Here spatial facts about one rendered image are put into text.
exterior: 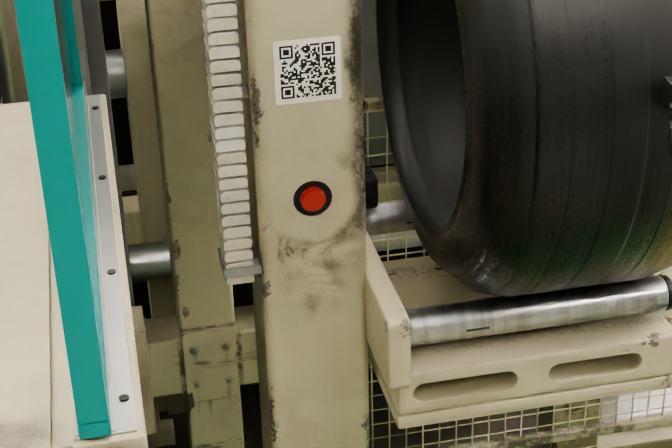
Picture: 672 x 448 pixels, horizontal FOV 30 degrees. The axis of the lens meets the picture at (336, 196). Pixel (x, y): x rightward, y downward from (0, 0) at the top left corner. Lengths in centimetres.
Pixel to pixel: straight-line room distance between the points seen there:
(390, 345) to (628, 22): 45
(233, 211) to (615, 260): 44
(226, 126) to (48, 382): 65
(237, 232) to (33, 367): 67
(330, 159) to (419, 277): 40
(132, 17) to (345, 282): 85
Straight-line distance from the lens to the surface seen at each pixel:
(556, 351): 155
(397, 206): 174
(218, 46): 138
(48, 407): 80
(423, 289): 177
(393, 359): 146
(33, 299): 91
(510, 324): 153
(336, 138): 143
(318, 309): 154
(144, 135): 222
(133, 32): 220
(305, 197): 145
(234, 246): 148
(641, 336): 159
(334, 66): 140
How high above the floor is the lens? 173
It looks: 27 degrees down
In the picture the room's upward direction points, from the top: 2 degrees counter-clockwise
